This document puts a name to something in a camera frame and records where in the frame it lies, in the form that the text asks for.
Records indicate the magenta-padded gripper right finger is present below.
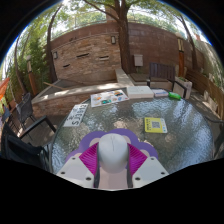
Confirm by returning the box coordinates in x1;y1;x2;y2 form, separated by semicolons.
126;143;170;189

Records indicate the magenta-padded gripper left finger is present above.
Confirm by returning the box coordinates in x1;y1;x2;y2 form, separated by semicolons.
56;142;102;189

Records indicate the white computer mouse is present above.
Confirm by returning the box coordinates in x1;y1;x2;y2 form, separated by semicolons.
97;133;130;174

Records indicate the purple paw-shaped mouse pad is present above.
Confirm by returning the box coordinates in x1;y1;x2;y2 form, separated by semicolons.
64;128;159;190

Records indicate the yellow printed card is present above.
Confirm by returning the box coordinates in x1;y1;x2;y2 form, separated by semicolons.
144;116;169;134

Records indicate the white printed sign strip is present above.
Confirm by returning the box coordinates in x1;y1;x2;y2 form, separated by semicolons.
63;103;90;128

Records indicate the black slatted armchair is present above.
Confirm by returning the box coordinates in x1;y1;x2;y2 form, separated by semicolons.
0;114;58;171

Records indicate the stone raised bed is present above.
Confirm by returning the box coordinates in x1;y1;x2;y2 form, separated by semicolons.
31;68;134;118

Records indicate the small white booklet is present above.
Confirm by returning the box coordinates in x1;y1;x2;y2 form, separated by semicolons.
152;88;170;98

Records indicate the black mesh chair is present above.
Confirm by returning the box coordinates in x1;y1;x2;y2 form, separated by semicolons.
14;92;38;129

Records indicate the colourful printed sheet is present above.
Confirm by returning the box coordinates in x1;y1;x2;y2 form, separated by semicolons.
90;89;130;108

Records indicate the dark wooden bench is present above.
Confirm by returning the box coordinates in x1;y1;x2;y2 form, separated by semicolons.
146;62;188;99

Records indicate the thin tree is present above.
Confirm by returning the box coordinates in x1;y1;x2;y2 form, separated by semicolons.
179;14;198;71
46;6;63;83

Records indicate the large brown tree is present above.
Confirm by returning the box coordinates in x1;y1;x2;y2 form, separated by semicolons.
83;0;135;75

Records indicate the wooden lamp post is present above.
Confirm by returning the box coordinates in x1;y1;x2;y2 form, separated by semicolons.
25;54;38;96
176;32;186;78

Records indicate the grey wall utility box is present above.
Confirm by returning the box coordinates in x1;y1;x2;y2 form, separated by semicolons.
133;54;144;67

